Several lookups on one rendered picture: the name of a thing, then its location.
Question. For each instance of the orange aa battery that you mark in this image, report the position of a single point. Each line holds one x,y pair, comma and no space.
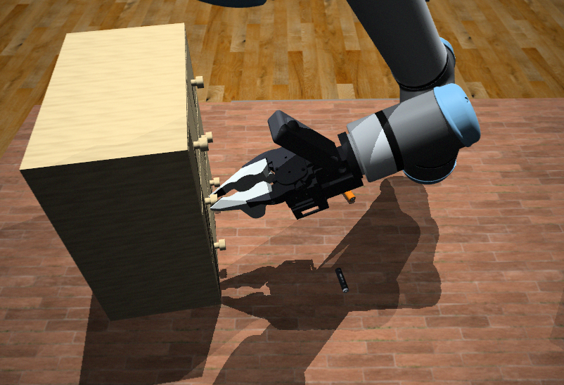
350,196

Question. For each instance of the tan wooden drawer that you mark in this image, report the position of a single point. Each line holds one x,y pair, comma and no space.
215,245
206,202
210,182

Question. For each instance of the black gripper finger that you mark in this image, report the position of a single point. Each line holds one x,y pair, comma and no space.
253,202
255,171

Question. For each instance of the wooden chest of drawers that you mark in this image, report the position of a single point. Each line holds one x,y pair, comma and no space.
108,162

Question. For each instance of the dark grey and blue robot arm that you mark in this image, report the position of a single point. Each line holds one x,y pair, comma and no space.
432,121

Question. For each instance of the black battery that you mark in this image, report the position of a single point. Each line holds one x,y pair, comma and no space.
341,279

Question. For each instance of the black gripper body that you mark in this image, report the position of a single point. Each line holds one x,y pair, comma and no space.
314,184

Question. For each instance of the beige wooden drawer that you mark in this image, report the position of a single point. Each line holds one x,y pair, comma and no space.
201,135
194,145
192,83

